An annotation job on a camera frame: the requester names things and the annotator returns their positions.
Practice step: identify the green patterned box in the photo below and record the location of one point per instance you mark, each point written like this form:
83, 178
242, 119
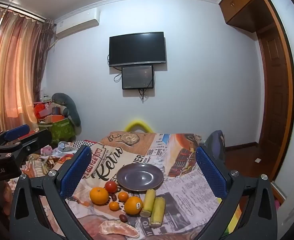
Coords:
59, 130

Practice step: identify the rainbow coloured mat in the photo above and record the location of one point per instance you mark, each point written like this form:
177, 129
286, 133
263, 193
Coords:
233, 221

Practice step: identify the small orange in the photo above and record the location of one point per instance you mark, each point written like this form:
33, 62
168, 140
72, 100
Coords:
123, 196
114, 206

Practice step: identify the white air conditioner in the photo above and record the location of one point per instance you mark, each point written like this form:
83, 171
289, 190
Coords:
77, 21

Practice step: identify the printed newspaper tablecloth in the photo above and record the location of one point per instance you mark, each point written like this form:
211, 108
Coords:
186, 180

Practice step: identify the patterned bed blanket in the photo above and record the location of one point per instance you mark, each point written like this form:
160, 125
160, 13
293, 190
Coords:
37, 163

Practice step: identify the wooden door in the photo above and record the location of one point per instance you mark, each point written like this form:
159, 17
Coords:
271, 92

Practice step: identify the yellow corn piece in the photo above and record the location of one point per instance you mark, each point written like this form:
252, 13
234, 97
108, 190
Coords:
149, 202
157, 212

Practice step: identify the large orange with stem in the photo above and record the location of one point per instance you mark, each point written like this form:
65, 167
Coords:
99, 196

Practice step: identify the black wall television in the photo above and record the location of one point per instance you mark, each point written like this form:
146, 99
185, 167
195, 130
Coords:
137, 48

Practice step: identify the yellow chair back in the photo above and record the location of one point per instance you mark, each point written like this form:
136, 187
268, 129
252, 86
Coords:
138, 125

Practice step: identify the red date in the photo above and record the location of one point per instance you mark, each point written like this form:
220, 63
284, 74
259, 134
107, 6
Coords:
123, 217
114, 196

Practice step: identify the dark grey plate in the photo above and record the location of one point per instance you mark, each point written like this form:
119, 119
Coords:
140, 177

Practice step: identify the peeled citrus piece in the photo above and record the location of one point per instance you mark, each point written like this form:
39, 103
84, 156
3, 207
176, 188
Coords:
119, 228

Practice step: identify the pink toy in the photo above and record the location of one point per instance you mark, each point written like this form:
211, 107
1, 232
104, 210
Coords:
46, 150

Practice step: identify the orange box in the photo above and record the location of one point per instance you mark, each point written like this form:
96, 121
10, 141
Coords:
55, 118

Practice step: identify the wooden overhead cabinet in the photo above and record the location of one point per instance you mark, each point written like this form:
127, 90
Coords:
241, 5

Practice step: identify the small black monitor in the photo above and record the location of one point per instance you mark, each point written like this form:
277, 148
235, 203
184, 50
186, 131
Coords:
137, 77

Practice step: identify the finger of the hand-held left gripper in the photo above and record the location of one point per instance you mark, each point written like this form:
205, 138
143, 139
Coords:
17, 131
38, 140

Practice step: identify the red box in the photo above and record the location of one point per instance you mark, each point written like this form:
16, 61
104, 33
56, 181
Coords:
40, 110

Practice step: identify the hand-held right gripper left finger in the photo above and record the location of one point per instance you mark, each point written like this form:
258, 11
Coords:
75, 170

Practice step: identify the red tomato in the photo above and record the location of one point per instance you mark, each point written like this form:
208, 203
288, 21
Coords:
111, 186

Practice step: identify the grey plush toy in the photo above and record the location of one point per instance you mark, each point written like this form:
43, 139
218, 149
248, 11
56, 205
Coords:
70, 107

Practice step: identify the checkered cloth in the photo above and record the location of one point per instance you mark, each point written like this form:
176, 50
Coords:
83, 144

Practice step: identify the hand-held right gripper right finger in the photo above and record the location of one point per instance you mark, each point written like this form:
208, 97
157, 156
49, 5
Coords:
209, 172

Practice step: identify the large orange with sticker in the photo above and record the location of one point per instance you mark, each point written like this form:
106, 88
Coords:
133, 205

